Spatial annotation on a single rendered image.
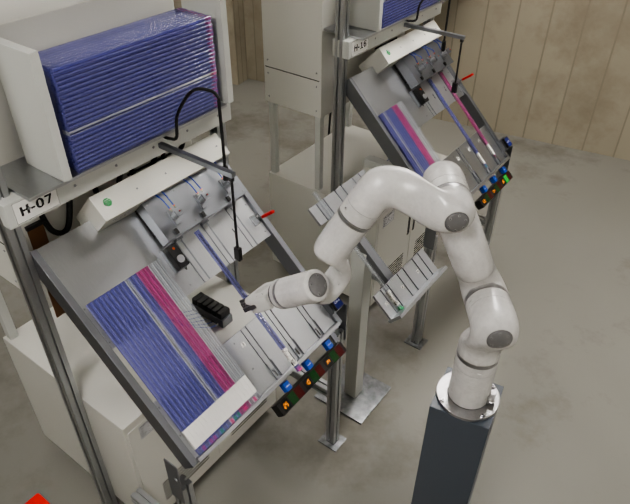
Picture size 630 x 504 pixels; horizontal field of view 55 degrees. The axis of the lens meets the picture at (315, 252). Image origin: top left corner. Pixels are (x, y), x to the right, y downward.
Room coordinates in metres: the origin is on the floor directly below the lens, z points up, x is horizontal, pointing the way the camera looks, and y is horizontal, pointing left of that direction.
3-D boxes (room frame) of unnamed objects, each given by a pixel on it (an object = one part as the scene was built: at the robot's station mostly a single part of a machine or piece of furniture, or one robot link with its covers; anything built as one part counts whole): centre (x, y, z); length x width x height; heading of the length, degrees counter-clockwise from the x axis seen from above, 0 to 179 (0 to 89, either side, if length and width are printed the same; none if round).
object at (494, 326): (1.17, -0.47, 1.00); 0.19 x 0.12 x 0.24; 0
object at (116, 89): (1.58, 0.49, 1.52); 0.51 x 0.13 x 0.27; 144
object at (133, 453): (1.60, 0.63, 0.31); 0.70 x 0.65 x 0.62; 144
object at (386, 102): (2.67, -0.39, 0.65); 1.01 x 0.73 x 1.29; 54
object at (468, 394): (1.21, -0.47, 0.79); 0.19 x 0.19 x 0.18
